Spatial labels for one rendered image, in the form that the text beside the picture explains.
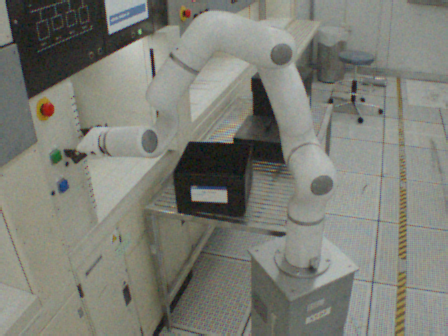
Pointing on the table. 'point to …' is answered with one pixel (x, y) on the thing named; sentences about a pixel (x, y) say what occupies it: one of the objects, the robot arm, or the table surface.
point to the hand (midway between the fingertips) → (76, 142)
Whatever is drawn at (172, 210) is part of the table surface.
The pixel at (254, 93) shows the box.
